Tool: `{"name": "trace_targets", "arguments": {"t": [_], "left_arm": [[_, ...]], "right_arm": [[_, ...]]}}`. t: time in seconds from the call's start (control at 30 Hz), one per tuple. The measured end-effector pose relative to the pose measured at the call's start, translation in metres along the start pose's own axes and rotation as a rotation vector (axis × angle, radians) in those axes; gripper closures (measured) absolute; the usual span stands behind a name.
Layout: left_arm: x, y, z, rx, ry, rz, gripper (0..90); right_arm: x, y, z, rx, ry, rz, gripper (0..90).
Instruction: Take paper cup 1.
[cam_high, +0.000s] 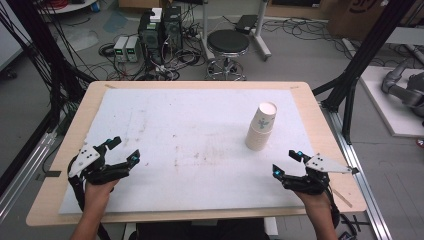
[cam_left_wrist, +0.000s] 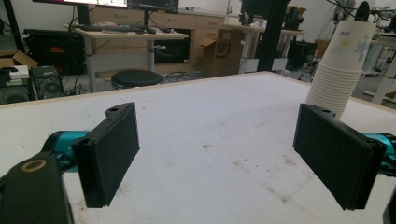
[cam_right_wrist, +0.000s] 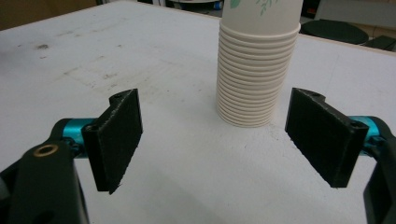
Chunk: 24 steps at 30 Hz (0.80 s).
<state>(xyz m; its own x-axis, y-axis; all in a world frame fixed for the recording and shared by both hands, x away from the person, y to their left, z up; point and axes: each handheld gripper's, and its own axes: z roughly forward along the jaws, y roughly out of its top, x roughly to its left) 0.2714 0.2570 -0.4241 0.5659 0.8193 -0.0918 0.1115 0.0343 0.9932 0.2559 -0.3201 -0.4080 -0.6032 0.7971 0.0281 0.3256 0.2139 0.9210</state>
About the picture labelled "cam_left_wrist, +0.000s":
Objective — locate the black metal frame post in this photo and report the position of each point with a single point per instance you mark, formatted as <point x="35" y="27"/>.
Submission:
<point x="274" y="34"/>
<point x="12" y="25"/>

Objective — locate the white-legged wooden desk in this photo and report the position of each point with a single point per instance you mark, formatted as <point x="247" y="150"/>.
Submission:
<point x="130" y="34"/>

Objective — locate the wide computer monitor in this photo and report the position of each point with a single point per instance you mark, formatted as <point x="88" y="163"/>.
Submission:
<point x="81" y="2"/>

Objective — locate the white foam mat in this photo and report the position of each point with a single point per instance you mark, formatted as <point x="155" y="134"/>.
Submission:
<point x="211" y="124"/>

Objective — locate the black round stool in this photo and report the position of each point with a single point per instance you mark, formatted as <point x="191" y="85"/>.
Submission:
<point x="137" y="77"/>

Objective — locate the black equipment case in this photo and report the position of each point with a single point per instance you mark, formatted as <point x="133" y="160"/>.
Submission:
<point x="53" y="49"/>

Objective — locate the printed cardboard box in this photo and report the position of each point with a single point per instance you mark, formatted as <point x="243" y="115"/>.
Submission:
<point x="221" y="56"/>

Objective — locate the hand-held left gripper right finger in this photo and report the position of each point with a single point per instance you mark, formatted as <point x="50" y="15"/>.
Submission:
<point x="336" y="155"/>

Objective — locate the black computer tower with fan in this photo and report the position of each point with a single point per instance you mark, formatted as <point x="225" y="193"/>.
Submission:
<point x="46" y="84"/>

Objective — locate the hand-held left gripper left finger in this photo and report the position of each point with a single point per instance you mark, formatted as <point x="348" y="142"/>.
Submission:
<point x="107" y="155"/>

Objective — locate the stack of white paper cups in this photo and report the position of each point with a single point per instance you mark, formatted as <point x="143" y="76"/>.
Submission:
<point x="342" y="62"/>

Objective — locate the small white box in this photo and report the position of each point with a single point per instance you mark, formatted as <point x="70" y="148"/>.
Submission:
<point x="19" y="72"/>

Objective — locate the open cardboard box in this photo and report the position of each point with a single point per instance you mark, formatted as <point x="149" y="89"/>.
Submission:
<point x="18" y="59"/>

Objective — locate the dark computer monitor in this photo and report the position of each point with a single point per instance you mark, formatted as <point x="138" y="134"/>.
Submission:
<point x="154" y="5"/>

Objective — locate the black keyboard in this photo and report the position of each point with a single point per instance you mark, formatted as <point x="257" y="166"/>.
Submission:
<point x="109" y="28"/>

